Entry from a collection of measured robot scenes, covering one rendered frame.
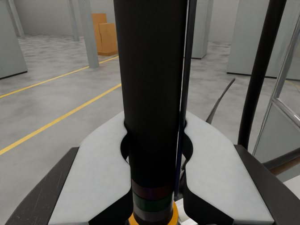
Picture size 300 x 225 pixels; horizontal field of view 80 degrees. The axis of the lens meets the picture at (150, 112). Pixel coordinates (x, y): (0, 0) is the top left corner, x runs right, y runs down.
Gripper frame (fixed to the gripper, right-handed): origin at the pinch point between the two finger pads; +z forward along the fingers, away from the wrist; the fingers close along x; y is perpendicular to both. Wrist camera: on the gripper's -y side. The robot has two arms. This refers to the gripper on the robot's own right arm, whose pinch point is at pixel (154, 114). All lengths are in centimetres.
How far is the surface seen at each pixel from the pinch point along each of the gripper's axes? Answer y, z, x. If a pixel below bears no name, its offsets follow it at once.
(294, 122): 52, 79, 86
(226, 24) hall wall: 64, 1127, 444
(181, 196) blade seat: 27.4, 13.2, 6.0
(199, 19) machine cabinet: 20, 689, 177
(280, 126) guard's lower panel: 63, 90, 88
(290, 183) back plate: 30.0, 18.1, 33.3
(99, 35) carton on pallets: 76, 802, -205
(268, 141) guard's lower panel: 80, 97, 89
